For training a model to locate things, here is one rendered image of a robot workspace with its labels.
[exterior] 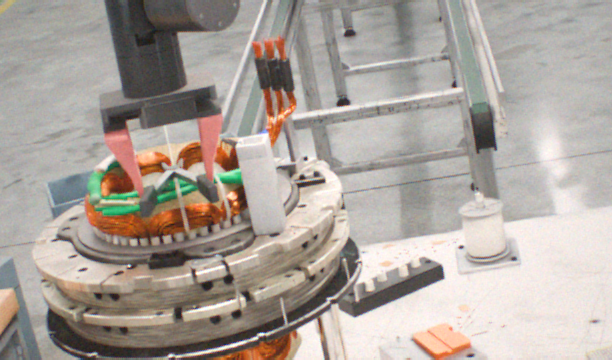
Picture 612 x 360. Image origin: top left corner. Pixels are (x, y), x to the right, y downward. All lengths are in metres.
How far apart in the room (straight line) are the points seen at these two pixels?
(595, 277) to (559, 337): 0.17
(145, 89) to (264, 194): 0.17
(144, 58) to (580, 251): 0.90
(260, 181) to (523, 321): 0.57
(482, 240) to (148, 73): 0.83
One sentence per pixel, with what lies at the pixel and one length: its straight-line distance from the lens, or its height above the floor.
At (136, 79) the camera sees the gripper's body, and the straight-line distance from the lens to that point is 1.16.
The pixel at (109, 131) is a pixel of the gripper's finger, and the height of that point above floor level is 1.24.
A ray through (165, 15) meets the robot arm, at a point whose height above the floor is 1.34.
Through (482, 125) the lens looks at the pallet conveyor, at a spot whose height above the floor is 0.73.
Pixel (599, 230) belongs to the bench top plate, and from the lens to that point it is 1.95.
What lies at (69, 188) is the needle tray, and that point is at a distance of 1.69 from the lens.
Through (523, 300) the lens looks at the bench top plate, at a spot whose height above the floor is 0.78.
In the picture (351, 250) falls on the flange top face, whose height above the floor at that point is 1.02.
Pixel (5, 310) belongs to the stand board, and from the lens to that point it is 1.35.
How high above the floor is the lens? 1.55
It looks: 19 degrees down
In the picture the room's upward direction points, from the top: 11 degrees counter-clockwise
